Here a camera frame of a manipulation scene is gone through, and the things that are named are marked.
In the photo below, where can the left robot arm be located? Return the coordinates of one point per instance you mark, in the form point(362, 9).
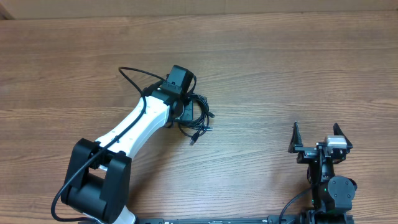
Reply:
point(96, 186)

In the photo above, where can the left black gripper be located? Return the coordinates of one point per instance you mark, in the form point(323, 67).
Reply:
point(188, 112)

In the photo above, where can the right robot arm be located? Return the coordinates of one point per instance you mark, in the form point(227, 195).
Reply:
point(332, 194)

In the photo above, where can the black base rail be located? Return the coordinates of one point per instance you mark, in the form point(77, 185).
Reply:
point(271, 219)

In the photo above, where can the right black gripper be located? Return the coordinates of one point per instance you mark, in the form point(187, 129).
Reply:
point(305, 152)

